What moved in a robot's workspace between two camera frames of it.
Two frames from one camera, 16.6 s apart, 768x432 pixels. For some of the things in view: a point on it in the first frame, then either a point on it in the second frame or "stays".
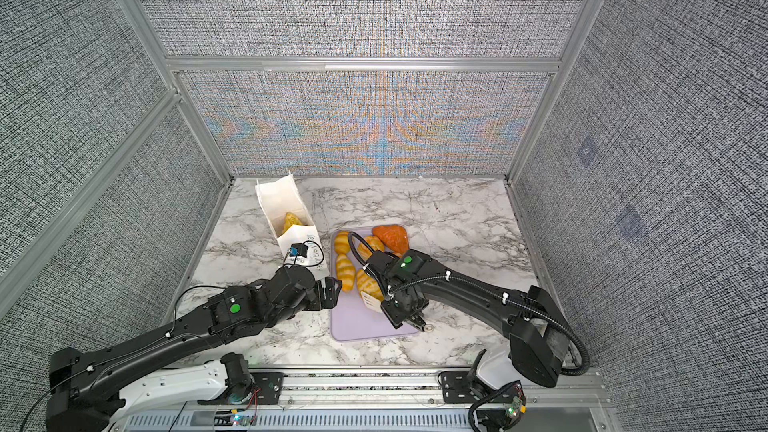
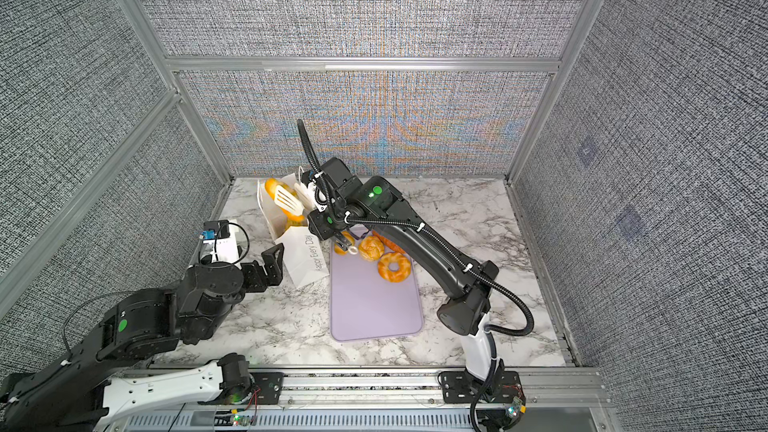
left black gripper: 320,299 -> 276,268
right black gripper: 395,317 -> 321,229
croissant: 345,272 -> 270,186
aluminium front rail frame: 390,400 stays
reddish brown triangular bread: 394,237 stays
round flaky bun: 376,245 stays
